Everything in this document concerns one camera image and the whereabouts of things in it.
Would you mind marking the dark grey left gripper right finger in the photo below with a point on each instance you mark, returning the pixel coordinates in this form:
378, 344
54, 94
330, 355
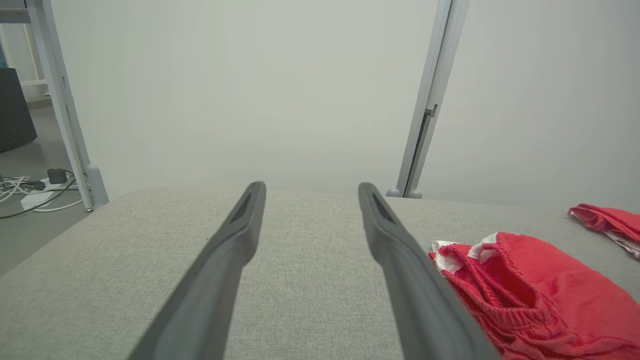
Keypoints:
415, 300

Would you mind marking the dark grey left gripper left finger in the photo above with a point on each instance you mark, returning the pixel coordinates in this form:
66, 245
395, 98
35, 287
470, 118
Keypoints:
215, 280

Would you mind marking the red white printed shorts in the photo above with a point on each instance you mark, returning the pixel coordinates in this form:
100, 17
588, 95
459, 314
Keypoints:
550, 300

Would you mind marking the red white t-shirt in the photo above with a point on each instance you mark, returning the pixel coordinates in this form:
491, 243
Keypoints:
610, 222

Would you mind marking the black power adapter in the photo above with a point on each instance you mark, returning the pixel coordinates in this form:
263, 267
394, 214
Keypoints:
57, 176

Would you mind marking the white power strip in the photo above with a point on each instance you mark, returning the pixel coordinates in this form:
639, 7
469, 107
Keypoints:
37, 200

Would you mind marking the grey wheeled stand leg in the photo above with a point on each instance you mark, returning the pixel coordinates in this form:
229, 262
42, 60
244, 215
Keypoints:
60, 100

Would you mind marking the dark grey bin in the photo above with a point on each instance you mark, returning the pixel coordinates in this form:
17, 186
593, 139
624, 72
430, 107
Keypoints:
15, 115

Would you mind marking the white shelf rack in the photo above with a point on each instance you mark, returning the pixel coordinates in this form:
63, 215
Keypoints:
35, 82

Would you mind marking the grey partition joint post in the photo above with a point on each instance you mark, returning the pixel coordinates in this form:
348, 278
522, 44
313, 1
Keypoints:
431, 90

